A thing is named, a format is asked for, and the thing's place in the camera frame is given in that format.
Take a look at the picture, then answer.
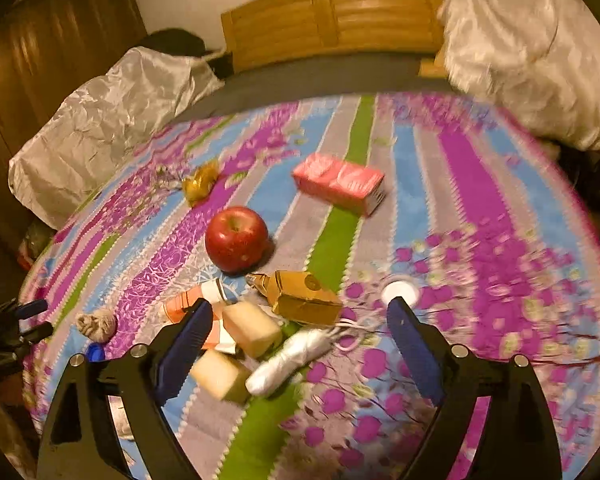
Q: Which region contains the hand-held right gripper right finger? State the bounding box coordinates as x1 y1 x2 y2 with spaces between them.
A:
386 296 563 480

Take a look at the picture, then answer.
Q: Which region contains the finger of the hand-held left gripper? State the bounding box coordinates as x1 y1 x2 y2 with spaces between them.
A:
0 321 54 348
12 299 49 319

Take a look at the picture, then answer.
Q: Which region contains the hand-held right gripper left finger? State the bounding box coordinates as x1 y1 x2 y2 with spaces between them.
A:
36 297 215 480

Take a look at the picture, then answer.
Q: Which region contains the beige foam block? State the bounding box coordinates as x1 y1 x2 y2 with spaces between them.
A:
222 301 283 358
189 349 251 403

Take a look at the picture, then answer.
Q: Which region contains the grey paper ball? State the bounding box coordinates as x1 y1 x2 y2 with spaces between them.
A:
76 310 117 343

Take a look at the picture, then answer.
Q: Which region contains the red white small box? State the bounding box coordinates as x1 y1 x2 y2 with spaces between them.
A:
164 279 238 356

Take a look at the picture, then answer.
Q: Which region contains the white round cap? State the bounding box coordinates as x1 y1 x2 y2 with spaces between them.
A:
380 280 421 306

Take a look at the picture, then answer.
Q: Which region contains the dark plastic bag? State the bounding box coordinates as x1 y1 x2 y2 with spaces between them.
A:
20 220 58 268

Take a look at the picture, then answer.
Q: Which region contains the white rolled plastic bag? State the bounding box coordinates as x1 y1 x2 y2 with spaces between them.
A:
245 328 338 396

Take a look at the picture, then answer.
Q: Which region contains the red apple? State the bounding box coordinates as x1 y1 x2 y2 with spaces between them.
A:
205 206 270 273

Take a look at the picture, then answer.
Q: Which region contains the gold brown carton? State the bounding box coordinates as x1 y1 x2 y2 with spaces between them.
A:
246 270 344 325

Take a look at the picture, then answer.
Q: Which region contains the gold foil wrapper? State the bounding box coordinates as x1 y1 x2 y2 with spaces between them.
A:
182 160 220 208

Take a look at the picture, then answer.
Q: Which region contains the striped floral bedsheet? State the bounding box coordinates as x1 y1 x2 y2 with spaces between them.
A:
20 91 600 480

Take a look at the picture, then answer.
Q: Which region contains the pink carton box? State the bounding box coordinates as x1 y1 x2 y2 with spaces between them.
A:
292 153 386 217

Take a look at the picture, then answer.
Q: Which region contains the brown wooden wardrobe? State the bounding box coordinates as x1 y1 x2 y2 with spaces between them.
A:
0 0 148 241

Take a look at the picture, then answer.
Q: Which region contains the dark grey bed sheet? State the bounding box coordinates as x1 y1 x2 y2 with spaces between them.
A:
180 52 456 121

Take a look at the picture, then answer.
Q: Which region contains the black clothing heap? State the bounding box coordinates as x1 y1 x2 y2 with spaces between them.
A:
140 29 231 78

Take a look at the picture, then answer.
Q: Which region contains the wooden bed headboard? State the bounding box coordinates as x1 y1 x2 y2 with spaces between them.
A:
221 0 448 73

